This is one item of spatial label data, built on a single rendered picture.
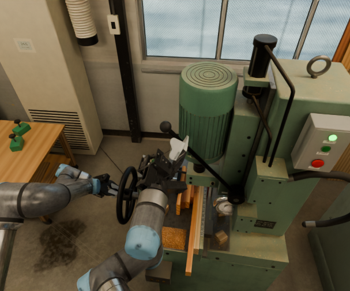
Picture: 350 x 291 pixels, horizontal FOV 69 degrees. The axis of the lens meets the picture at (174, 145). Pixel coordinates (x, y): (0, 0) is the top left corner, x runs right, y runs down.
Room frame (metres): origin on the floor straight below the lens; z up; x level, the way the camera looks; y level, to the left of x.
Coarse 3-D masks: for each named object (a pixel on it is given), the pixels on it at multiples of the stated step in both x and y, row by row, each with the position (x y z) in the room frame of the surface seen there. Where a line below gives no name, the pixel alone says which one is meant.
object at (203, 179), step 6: (192, 168) 0.69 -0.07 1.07; (216, 168) 0.69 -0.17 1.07; (186, 174) 0.66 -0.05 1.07; (192, 174) 0.65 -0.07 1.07; (198, 174) 0.65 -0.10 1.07; (204, 174) 0.65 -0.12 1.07; (210, 174) 0.65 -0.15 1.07; (186, 180) 0.65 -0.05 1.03; (192, 180) 0.65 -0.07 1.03; (198, 180) 0.65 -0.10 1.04; (204, 180) 0.64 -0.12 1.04; (210, 180) 0.64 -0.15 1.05; (216, 180) 0.64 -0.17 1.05; (216, 186) 0.63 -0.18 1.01
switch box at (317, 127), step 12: (312, 120) 0.50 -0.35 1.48; (324, 120) 0.50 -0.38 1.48; (336, 120) 0.50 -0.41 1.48; (348, 120) 0.50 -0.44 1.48; (312, 132) 0.48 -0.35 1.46; (324, 132) 0.47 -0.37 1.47; (336, 132) 0.46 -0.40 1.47; (348, 132) 0.46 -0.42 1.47; (300, 144) 0.50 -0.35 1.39; (312, 144) 0.47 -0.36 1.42; (324, 144) 0.47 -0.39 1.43; (336, 144) 0.46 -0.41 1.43; (300, 156) 0.47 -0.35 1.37; (312, 156) 0.47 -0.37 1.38; (324, 156) 0.46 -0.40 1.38; (336, 156) 0.46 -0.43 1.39; (300, 168) 0.47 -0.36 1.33; (324, 168) 0.46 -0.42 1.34
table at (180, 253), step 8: (184, 160) 0.88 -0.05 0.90; (176, 176) 0.78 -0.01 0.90; (168, 200) 0.64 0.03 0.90; (176, 200) 0.64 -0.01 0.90; (192, 208) 0.60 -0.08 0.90; (168, 216) 0.56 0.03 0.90; (176, 216) 0.56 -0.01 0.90; (184, 216) 0.56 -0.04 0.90; (168, 224) 0.52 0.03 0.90; (176, 224) 0.52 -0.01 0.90; (184, 224) 0.52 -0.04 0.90; (168, 248) 0.42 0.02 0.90; (176, 256) 0.41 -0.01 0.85; (184, 256) 0.40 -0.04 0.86; (200, 256) 0.40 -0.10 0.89
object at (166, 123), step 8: (160, 128) 0.55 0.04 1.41; (168, 128) 0.55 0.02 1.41; (176, 136) 0.55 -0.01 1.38; (192, 152) 0.54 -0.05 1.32; (200, 160) 0.54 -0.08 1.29; (208, 168) 0.53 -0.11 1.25; (216, 176) 0.53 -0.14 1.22; (224, 184) 0.52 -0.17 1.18; (232, 192) 0.51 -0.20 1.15; (240, 192) 0.51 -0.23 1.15; (232, 200) 0.50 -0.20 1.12; (240, 200) 0.50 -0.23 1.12
